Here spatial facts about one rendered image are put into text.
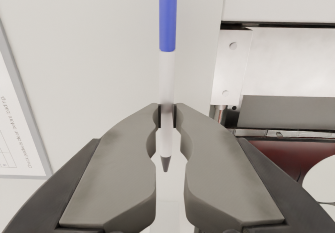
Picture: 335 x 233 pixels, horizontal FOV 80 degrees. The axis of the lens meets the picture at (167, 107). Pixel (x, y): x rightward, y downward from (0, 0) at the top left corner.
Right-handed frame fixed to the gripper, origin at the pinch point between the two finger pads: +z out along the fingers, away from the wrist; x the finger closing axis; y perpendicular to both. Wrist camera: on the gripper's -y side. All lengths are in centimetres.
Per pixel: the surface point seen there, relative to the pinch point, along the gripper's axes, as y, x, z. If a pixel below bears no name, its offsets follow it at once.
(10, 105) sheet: 1.9, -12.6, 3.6
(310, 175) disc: 15.9, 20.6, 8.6
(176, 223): 13.4, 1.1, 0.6
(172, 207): 13.4, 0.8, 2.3
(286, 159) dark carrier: 13.0, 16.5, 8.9
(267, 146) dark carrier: 10.9, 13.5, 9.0
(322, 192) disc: 19.2, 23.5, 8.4
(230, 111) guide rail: 8.6, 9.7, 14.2
